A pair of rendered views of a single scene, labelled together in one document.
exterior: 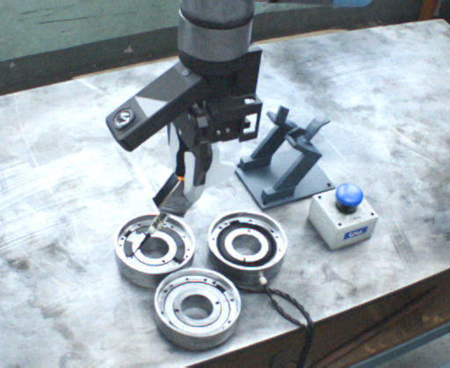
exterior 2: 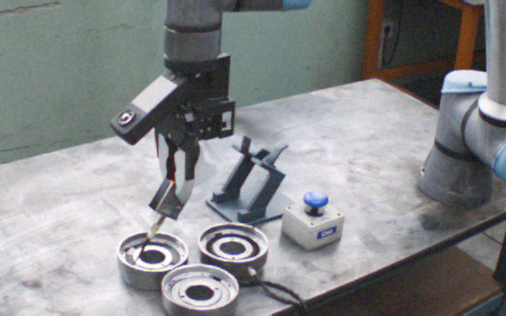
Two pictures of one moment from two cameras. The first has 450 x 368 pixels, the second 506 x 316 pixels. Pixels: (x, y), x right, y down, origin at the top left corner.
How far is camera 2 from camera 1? 0.37 m
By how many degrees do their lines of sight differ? 17
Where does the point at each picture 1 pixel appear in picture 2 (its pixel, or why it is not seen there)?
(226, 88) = (204, 91)
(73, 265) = (82, 280)
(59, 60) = not seen: hidden behind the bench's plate
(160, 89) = (153, 93)
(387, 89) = (334, 135)
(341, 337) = not seen: outside the picture
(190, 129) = (179, 126)
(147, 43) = not seen: hidden behind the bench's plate
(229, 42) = (207, 43)
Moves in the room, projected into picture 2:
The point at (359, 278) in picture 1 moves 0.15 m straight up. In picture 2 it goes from (337, 267) to (350, 181)
